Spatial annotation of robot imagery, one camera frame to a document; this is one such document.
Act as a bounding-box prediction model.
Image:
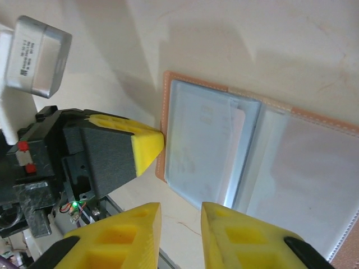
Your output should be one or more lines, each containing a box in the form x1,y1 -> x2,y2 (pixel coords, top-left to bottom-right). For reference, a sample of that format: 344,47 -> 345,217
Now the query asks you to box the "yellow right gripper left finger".
27,201 -> 162,269

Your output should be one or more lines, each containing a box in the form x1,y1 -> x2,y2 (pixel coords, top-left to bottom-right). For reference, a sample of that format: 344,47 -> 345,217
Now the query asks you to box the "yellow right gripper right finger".
201,201 -> 334,269

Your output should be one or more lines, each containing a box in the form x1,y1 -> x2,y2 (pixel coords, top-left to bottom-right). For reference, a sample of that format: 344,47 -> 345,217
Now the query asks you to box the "tan leather card holder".
155,69 -> 359,269

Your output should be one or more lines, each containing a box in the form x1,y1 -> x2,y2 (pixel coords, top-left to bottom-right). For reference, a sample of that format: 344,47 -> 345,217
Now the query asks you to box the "pale white printed card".
168,89 -> 235,202

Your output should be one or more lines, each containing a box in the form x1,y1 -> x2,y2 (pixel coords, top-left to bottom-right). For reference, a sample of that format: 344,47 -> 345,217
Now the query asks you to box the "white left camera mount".
0,24 -> 37,146

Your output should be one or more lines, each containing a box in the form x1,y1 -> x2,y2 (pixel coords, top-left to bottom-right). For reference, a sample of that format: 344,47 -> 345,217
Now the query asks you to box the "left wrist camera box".
5,15 -> 73,99

